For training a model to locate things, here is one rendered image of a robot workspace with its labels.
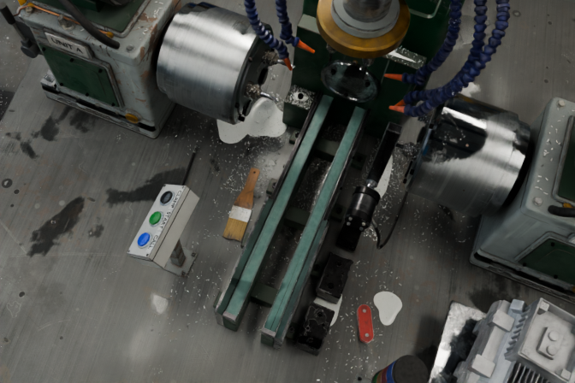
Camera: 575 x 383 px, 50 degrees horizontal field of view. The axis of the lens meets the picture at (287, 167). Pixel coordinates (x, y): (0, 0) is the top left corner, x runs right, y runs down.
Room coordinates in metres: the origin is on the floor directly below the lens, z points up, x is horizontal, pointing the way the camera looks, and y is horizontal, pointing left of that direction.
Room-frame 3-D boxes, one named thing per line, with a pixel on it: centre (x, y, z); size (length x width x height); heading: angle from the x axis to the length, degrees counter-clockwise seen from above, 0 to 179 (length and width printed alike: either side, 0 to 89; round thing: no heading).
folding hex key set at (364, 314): (0.32, -0.23, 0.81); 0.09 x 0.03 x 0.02; 10
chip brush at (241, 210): (0.59, 0.10, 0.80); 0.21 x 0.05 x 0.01; 171
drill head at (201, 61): (0.86, 0.24, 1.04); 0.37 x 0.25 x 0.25; 74
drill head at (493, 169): (0.67, -0.42, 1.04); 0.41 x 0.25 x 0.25; 74
